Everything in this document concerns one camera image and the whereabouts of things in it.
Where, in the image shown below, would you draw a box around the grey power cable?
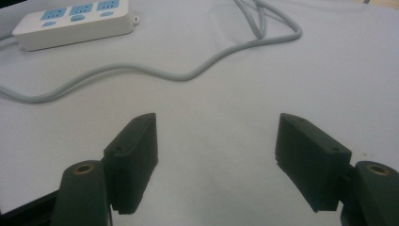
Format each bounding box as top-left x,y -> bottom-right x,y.
0,0 -> 303,105

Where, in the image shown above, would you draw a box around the white power strip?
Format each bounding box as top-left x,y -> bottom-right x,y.
11,0 -> 141,52

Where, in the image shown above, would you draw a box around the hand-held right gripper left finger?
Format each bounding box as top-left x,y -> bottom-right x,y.
51,112 -> 159,226

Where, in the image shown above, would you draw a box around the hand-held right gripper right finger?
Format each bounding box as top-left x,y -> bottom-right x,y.
275,112 -> 399,226

